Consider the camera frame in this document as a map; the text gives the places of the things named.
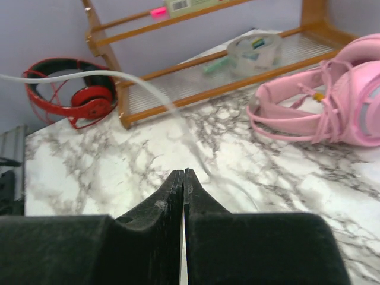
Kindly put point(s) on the small cardboard box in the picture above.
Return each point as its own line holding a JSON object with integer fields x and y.
{"x": 176, "y": 6}

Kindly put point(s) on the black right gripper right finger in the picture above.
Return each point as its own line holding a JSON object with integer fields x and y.
{"x": 256, "y": 248}

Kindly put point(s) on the black front mounting rail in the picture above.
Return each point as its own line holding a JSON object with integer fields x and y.
{"x": 13, "y": 145}

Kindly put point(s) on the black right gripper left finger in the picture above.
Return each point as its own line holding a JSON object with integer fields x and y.
{"x": 142, "y": 246}

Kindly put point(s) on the pink cat-ear headphones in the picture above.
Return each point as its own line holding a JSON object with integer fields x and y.
{"x": 336, "y": 101}

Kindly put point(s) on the teal pen on shelf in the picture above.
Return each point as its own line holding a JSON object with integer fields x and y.
{"x": 216, "y": 65}

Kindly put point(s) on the red black headphones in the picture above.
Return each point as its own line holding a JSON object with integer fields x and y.
{"x": 93, "y": 102}

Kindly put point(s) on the clear tape roll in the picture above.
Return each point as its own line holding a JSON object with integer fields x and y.
{"x": 254, "y": 54}

